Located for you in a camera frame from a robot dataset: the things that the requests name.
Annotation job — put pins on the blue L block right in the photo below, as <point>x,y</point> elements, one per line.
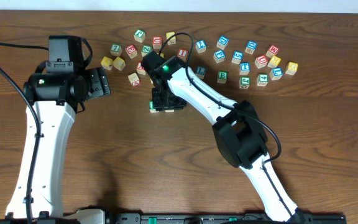
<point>276,73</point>

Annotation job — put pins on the red U block right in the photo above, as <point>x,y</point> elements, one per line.
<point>261,61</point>

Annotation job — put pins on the green Z letter block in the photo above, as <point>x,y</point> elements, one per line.
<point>146,49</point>

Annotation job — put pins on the yellow C letter block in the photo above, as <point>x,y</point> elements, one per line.
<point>119,63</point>

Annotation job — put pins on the blue P letter block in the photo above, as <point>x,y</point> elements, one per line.
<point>219,56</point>

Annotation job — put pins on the blue L letter block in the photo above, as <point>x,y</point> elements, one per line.
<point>200,72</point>

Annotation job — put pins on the yellow block top row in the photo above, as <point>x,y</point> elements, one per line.
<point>171,39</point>

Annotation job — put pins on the blue 5 number block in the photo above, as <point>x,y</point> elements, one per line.
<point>237,57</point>

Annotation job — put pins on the yellow X letter block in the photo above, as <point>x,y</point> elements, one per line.
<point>274,62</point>

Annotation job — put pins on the blue T letter block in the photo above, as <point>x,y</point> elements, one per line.
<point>244,68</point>

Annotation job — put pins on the red U letter block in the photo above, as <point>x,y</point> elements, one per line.
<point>157,42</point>

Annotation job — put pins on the red A letter block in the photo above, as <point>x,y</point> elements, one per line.
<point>140,69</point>

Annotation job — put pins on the yellow K letter block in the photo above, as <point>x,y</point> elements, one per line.
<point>107,63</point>

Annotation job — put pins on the blue 2 number block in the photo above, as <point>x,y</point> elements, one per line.
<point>200,46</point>

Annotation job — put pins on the green J block right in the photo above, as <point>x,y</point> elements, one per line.
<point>244,82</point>

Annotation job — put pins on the blue D letter block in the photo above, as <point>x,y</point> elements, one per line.
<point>222,42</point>

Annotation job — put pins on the green 4 number block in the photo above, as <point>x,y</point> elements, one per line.
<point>262,79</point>

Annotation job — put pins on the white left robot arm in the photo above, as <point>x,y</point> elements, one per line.
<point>54,94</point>

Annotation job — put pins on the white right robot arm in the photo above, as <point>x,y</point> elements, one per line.
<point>240,135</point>

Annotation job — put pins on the yellow G letter block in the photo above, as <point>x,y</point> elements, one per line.
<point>291,68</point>

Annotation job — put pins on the green J letter block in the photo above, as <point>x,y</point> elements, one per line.
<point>139,35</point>

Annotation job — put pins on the green R letter block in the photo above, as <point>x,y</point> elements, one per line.
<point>151,107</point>

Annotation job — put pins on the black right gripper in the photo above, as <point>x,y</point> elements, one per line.
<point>158,105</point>

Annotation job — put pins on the green B letter block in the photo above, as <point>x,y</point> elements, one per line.
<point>222,76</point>

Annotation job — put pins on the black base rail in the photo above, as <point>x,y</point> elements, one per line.
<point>137,218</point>

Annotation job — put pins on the red I letter block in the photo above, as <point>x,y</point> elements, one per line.
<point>182,54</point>

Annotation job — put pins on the red M letter block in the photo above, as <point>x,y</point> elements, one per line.
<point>271,51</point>

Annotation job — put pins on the red E letter block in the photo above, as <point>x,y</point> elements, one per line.
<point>131,51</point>

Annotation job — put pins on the green V letter block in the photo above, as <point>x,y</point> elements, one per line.
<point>116,50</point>

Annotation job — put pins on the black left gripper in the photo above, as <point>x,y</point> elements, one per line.
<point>99,81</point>

